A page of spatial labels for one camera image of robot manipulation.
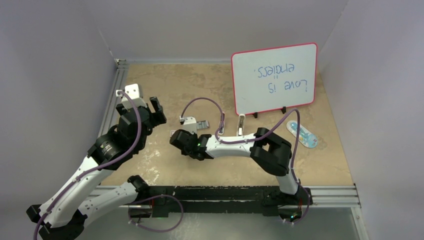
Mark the aluminium frame rail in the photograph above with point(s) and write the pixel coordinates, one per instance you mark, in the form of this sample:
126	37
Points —
111	116

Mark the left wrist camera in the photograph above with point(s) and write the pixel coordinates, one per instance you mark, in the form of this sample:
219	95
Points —
135	93

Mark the blue patterned oval case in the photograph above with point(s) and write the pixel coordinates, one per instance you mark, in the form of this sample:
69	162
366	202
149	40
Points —
306	138

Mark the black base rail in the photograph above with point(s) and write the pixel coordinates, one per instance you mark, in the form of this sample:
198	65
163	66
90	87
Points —
268	201

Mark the red-framed whiteboard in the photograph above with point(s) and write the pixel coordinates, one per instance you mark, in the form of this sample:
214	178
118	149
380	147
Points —
274	78

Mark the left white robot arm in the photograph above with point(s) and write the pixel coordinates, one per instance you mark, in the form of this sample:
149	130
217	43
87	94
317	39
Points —
71	210

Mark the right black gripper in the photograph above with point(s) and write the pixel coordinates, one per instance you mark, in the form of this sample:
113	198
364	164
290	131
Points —
190	134

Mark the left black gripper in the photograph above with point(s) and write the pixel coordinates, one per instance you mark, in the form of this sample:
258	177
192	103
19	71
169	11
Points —
156	117

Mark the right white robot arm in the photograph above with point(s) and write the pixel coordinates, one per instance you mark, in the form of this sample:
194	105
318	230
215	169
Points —
271	152

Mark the pink and white stapler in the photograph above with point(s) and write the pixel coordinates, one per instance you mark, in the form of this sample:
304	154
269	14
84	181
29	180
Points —
221	125

